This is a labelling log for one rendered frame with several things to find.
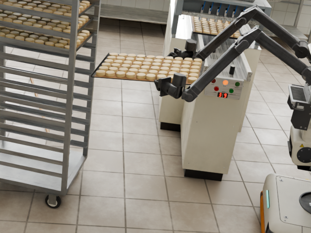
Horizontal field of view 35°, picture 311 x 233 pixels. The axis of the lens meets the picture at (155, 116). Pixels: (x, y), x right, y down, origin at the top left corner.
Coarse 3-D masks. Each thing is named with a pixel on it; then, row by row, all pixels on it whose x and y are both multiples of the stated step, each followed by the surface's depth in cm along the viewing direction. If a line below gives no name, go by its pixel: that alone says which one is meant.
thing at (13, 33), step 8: (0, 32) 274; (8, 32) 278; (16, 32) 278; (24, 32) 286; (32, 32) 282; (80, 32) 298; (88, 32) 296; (24, 40) 273; (32, 40) 270; (40, 40) 272; (48, 40) 279; (56, 40) 276; (64, 40) 277; (80, 40) 284; (64, 48) 269
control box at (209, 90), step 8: (216, 80) 321; (232, 80) 321; (240, 80) 321; (208, 88) 324; (224, 88) 323; (232, 88) 323; (240, 88) 323; (216, 96) 326; (224, 96) 326; (232, 96) 326; (240, 96) 326
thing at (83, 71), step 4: (12, 60) 317; (16, 60) 317; (32, 64) 316; (36, 64) 316; (56, 68) 314; (60, 68) 315; (76, 68) 314; (80, 68) 314; (84, 68) 314; (76, 72) 313; (80, 72) 314; (84, 72) 315; (88, 72) 314; (92, 72) 314
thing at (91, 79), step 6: (96, 6) 295; (96, 12) 296; (96, 24) 300; (96, 36) 303; (96, 42) 305; (96, 48) 308; (90, 66) 312; (90, 78) 316; (90, 90) 320; (90, 102) 324; (90, 114) 328; (90, 120) 332; (84, 138) 336; (84, 150) 341
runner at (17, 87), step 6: (0, 84) 280; (6, 84) 280; (12, 84) 279; (24, 90) 279; (30, 90) 279; (36, 90) 278; (42, 90) 278; (54, 96) 278; (60, 96) 277; (66, 96) 277
